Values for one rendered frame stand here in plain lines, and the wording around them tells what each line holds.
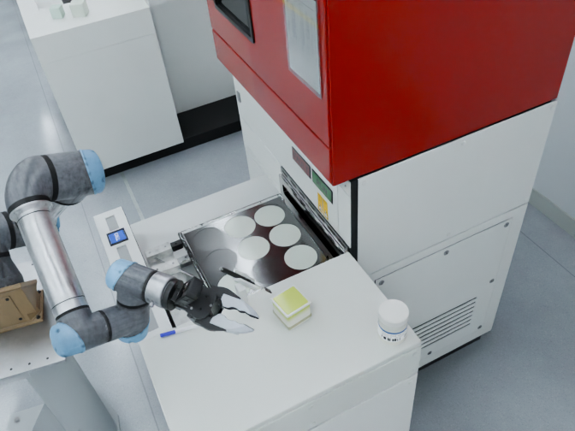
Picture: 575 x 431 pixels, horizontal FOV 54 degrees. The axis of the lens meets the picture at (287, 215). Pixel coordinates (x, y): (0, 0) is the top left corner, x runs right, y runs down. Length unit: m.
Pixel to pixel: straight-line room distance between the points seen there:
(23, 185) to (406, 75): 0.91
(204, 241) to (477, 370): 1.34
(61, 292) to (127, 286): 0.14
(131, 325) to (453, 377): 1.55
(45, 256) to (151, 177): 2.29
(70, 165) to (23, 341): 0.62
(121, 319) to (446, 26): 0.98
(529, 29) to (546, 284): 1.61
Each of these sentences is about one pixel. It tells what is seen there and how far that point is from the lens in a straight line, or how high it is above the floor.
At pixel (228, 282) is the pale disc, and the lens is 1.65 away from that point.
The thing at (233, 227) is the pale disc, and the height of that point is 0.90.
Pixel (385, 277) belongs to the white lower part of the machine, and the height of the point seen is 0.77.
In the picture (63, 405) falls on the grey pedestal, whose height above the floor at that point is 0.39.
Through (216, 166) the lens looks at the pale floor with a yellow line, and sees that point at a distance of 3.55.
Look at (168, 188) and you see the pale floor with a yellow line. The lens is 3.46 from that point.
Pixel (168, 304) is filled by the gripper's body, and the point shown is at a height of 1.19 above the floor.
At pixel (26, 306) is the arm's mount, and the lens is 1.82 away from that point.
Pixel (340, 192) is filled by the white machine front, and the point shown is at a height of 1.15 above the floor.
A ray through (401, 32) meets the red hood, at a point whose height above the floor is 1.58.
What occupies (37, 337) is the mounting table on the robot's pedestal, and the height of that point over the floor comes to 0.82.
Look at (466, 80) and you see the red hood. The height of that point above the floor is 1.40.
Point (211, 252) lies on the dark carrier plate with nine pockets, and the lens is 1.74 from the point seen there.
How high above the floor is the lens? 2.14
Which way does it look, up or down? 43 degrees down
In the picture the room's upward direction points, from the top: 6 degrees counter-clockwise
